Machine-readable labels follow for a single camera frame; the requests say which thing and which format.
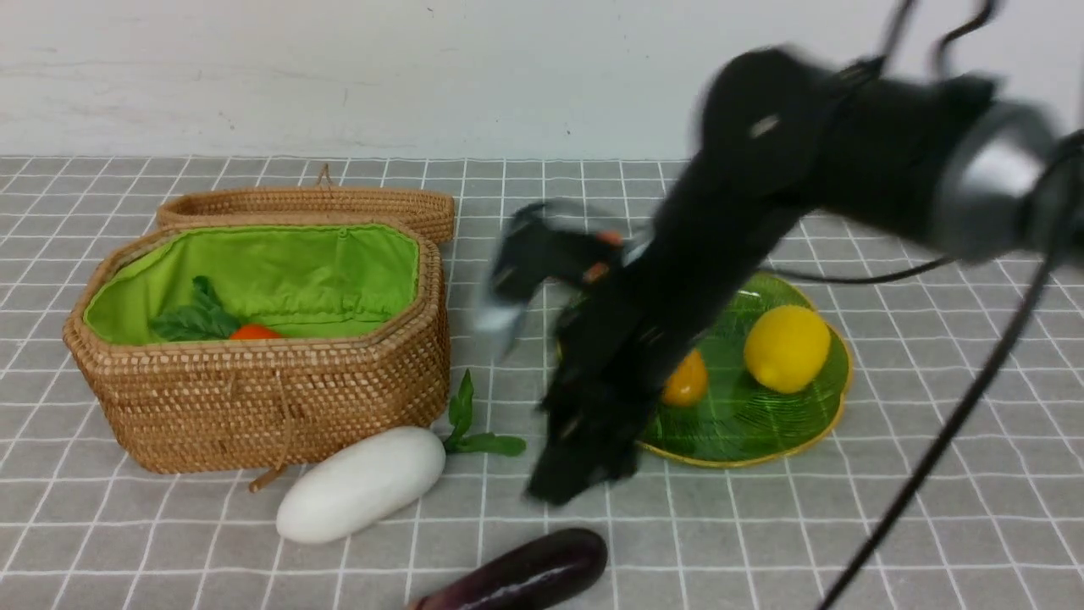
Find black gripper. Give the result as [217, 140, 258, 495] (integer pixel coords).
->
[527, 163, 805, 507]

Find orange yellow mango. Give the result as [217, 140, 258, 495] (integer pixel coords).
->
[661, 350, 710, 408]

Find yellow lemon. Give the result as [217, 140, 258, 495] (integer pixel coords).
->
[744, 304, 833, 394]

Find dark purple eggplant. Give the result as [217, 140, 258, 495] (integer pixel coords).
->
[409, 528, 609, 609]

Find white radish with green leaves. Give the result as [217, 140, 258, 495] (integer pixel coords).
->
[275, 372, 527, 545]

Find orange carrot with green leaves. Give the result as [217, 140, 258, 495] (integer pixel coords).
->
[150, 275, 282, 342]

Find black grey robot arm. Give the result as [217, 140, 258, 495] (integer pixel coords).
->
[526, 47, 1081, 506]

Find green glass leaf plate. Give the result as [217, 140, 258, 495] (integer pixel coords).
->
[640, 273, 854, 469]

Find woven wicker basket lid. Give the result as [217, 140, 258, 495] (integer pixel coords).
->
[156, 164, 456, 244]

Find woven wicker basket green lining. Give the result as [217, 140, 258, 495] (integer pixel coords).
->
[64, 220, 451, 473]

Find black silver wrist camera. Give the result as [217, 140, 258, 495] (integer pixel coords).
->
[472, 198, 625, 360]

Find black cable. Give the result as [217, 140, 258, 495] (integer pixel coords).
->
[817, 0, 1084, 610]

